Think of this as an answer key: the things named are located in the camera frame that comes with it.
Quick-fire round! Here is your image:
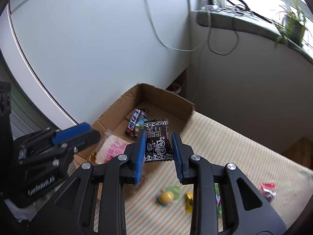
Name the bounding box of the packaged toast bread slice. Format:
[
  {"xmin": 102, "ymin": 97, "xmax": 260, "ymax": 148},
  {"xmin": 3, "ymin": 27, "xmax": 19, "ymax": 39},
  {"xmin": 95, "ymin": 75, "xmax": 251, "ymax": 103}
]
[{"xmin": 88, "ymin": 130, "xmax": 132, "ymax": 165}]

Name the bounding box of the black patterned snack packet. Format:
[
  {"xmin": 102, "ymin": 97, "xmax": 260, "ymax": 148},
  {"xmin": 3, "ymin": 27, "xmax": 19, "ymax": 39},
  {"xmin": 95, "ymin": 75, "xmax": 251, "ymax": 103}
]
[{"xmin": 143, "ymin": 119, "xmax": 174, "ymax": 163}]

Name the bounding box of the round jelly cup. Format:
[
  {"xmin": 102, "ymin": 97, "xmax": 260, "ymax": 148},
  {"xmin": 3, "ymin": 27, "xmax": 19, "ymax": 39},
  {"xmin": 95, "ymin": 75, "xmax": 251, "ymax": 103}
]
[{"xmin": 134, "ymin": 118, "xmax": 146, "ymax": 137}]

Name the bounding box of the large Snickers bar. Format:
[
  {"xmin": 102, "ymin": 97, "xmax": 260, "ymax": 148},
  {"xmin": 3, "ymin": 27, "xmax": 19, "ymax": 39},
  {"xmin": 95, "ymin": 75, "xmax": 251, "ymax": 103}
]
[{"xmin": 125, "ymin": 108, "xmax": 149, "ymax": 139}]

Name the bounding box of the yellow candy wrapper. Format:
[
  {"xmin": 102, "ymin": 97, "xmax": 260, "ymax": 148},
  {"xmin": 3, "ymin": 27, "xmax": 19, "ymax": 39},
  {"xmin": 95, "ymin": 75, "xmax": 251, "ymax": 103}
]
[{"xmin": 185, "ymin": 191, "xmax": 194, "ymax": 214}]

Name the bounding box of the striped table cloth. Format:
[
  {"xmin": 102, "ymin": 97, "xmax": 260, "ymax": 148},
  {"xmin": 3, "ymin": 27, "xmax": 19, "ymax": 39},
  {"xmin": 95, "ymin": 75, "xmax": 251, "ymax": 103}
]
[{"xmin": 125, "ymin": 111, "xmax": 312, "ymax": 234}]

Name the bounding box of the brown cardboard box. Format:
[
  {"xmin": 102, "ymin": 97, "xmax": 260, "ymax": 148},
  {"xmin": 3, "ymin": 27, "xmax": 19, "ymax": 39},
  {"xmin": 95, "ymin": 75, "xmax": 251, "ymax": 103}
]
[{"xmin": 72, "ymin": 82, "xmax": 196, "ymax": 172}]

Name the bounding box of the red wrapped candy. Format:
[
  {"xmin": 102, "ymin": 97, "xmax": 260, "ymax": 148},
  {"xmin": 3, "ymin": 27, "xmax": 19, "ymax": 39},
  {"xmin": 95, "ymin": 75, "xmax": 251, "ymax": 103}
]
[{"xmin": 260, "ymin": 183, "xmax": 276, "ymax": 203}]

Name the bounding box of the white cabinet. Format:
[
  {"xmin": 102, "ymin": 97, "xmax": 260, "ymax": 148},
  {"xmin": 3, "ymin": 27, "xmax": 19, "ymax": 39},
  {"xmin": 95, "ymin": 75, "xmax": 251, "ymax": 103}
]
[{"xmin": 1, "ymin": 0, "xmax": 189, "ymax": 129}]

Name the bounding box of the white power strip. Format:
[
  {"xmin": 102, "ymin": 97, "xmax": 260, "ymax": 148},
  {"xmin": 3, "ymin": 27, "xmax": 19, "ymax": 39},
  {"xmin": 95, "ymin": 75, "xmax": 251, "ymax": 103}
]
[{"xmin": 200, "ymin": 0, "xmax": 219, "ymax": 11}]

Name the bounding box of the potted green plant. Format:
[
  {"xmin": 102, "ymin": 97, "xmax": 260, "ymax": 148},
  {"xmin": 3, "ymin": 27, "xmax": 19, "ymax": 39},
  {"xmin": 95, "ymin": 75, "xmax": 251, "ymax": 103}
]
[{"xmin": 273, "ymin": 0, "xmax": 309, "ymax": 47}]

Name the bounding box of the white cable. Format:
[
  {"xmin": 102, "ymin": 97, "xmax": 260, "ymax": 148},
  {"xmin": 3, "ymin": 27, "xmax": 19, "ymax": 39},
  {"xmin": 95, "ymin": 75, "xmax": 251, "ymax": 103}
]
[{"xmin": 138, "ymin": 0, "xmax": 211, "ymax": 53}]

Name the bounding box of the black ring cable coil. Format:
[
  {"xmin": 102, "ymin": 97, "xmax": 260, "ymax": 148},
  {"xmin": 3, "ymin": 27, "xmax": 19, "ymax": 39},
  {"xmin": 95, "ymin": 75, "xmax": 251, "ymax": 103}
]
[{"xmin": 223, "ymin": 0, "xmax": 273, "ymax": 24}]

